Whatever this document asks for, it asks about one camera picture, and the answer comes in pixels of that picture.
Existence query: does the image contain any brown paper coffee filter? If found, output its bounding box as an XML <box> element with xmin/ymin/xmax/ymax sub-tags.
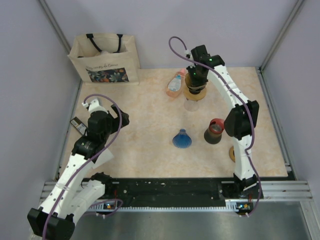
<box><xmin>187</xmin><ymin>84</ymin><xmax>206</xmax><ymax>95</ymax></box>

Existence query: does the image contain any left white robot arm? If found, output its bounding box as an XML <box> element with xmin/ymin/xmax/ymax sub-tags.
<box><xmin>27</xmin><ymin>94</ymin><xmax>130</xmax><ymax>240</ymax></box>

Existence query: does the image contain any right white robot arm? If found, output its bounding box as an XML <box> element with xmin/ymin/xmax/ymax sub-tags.
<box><xmin>184</xmin><ymin>45</ymin><xmax>260</xmax><ymax>198</ymax></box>

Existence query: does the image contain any small black barcode box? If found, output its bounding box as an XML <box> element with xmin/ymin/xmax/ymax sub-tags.
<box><xmin>69</xmin><ymin>116</ymin><xmax>87</xmax><ymax>136</ymax></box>

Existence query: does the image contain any pink detergent bottle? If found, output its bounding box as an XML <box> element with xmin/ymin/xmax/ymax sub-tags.
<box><xmin>166</xmin><ymin>68</ymin><xmax>186</xmax><ymax>98</ymax></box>

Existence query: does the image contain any white paper sheet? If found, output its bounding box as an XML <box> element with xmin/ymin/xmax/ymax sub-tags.
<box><xmin>92</xmin><ymin>148</ymin><xmax>114</xmax><ymax>169</ymax></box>

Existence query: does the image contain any clear glass carafe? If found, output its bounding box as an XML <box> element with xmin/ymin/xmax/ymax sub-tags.
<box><xmin>184</xmin><ymin>99</ymin><xmax>199</xmax><ymax>112</ymax></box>

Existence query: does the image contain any dark carafe with red lid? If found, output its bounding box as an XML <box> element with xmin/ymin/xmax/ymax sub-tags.
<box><xmin>203</xmin><ymin>118</ymin><xmax>225</xmax><ymax>145</ymax></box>

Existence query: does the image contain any beige canvas tote bag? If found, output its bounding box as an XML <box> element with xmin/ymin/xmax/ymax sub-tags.
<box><xmin>68</xmin><ymin>33</ymin><xmax>141</xmax><ymax>85</ymax></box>

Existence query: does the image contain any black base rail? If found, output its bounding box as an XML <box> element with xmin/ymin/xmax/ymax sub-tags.
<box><xmin>100</xmin><ymin>177</ymin><xmax>263</xmax><ymax>208</ymax></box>

